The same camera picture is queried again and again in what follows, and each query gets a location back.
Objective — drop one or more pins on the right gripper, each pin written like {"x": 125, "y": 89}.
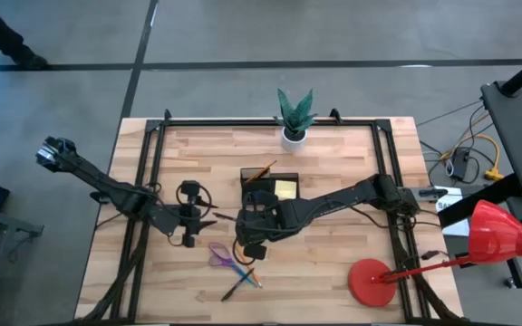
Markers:
{"x": 261, "y": 217}

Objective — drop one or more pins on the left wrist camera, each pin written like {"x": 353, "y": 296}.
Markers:
{"x": 190, "y": 187}

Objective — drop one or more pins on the black pen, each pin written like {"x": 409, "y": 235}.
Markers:
{"x": 225, "y": 216}
{"x": 236, "y": 286}

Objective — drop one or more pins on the dark grey equipment cart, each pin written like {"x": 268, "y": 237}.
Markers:
{"x": 519, "y": 136}

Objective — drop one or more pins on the black aluminium table frame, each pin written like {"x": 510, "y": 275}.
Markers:
{"x": 243, "y": 122}

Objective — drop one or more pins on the black power adapter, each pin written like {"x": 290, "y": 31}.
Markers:
{"x": 460, "y": 163}

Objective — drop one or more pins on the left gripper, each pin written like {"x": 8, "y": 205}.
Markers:
{"x": 186, "y": 222}

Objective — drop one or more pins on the purple scissors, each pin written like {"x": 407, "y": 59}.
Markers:
{"x": 233, "y": 265}

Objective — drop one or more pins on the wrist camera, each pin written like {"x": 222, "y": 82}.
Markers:
{"x": 255, "y": 252}
{"x": 190, "y": 187}

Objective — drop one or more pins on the white plant pot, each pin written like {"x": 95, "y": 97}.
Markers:
{"x": 293, "y": 146}

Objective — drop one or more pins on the green potted plant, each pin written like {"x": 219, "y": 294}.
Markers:
{"x": 295, "y": 113}

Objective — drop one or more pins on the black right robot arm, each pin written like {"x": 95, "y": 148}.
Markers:
{"x": 333, "y": 201}

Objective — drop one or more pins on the yellow sticky note pad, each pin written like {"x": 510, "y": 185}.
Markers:
{"x": 285, "y": 189}

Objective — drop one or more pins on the black mesh desk organizer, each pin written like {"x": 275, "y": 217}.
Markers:
{"x": 265, "y": 185}

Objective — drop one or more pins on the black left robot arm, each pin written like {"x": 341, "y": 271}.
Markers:
{"x": 93, "y": 179}

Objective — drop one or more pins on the black diagonal beam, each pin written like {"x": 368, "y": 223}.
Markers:
{"x": 478, "y": 199}

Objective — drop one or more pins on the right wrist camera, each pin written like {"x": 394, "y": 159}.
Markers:
{"x": 255, "y": 252}

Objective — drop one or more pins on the red desk lamp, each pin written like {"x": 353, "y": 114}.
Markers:
{"x": 372, "y": 283}

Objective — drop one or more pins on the white paper sheet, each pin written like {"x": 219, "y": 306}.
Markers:
{"x": 451, "y": 201}

